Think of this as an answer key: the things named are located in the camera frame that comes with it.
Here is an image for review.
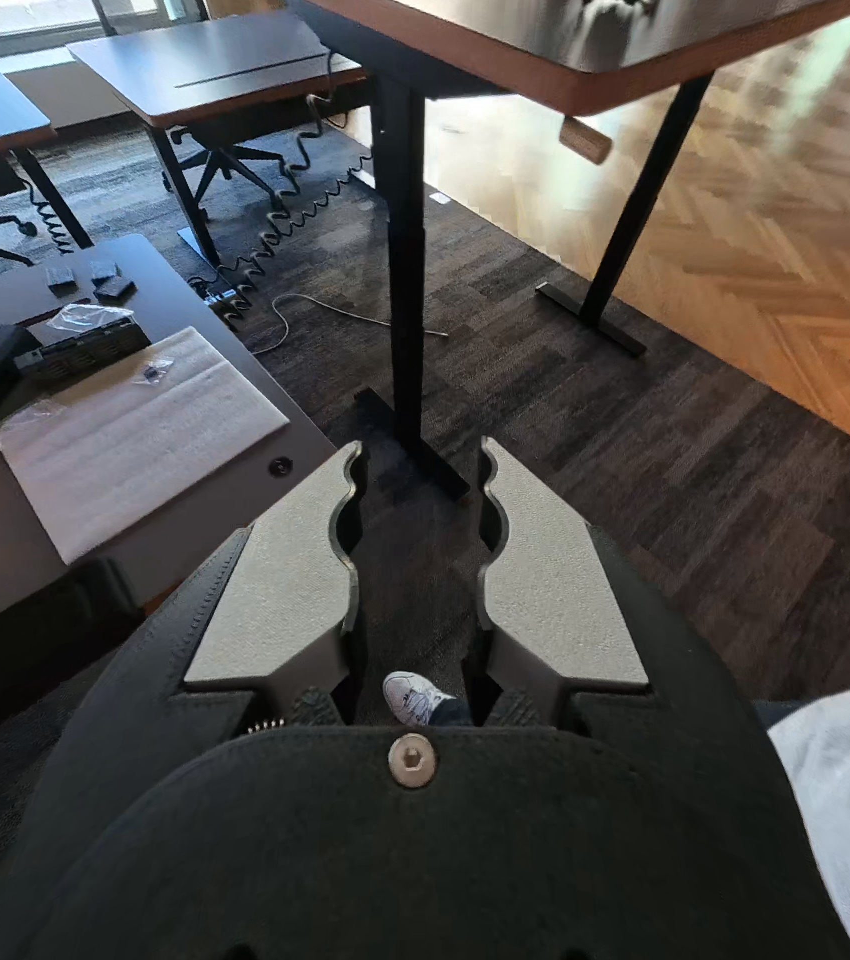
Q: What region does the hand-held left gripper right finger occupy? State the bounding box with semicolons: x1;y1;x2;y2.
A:
473;437;651;705

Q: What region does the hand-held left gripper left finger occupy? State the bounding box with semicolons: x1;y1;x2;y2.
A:
183;441;364;699

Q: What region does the person's white shoe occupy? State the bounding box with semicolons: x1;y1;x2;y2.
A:
382;669;459;727

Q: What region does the white foam sheet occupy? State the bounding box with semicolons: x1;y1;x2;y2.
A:
0;326;292;565

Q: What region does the person in white shirt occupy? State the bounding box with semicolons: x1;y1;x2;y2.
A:
766;681;850;960

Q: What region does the clear plastic bag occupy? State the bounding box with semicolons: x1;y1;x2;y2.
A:
46;303;107;335

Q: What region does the wooden peg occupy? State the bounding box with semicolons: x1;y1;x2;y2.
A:
558;116;613;162

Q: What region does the white cable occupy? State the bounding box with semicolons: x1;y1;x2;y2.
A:
251;292;450;355

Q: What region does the black coiled cable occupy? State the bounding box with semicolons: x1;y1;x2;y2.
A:
211;153;377;312
20;176;81;256

